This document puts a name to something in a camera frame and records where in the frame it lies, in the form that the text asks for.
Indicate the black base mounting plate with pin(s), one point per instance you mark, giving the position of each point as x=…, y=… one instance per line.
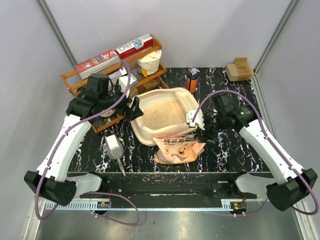
x=172, y=190

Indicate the orange pump bottle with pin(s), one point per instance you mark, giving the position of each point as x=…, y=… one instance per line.
x=192, y=80

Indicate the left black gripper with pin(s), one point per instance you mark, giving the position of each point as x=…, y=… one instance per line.
x=131, y=113

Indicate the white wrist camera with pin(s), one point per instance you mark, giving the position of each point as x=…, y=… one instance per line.
x=123, y=82
x=195, y=119

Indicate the red white box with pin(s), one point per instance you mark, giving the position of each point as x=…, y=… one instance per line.
x=135, y=46
x=98, y=63

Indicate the brown box under shelf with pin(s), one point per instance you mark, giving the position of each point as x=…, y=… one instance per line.
x=148, y=86

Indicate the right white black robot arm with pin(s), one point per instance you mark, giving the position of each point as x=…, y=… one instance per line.
x=291, y=185

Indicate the white paper bag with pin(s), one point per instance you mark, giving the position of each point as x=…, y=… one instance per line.
x=149, y=64
x=108, y=114

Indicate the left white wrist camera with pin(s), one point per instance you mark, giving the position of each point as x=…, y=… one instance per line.
x=123, y=82

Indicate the white paper bag lower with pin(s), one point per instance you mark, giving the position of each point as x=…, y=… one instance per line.
x=108, y=114

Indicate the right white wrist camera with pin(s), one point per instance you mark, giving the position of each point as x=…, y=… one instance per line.
x=195, y=119

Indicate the metal litter scoop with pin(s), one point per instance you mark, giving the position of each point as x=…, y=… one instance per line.
x=115, y=151

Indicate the white paper bag upper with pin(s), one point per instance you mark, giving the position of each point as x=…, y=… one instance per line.
x=149, y=64

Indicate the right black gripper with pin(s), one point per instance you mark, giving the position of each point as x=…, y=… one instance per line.
x=206, y=132

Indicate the red white box right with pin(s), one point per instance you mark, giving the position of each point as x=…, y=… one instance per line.
x=135, y=46

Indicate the brown cardboard box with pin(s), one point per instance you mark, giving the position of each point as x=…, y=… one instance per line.
x=240, y=70

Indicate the beige plastic litter box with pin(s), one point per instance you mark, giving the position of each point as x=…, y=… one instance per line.
x=164, y=113

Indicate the red white box left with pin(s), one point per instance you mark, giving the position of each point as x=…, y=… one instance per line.
x=98, y=63

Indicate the pink cat litter bag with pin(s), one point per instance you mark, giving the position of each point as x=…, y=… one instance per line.
x=177, y=149

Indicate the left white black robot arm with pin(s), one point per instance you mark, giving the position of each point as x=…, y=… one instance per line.
x=50, y=180

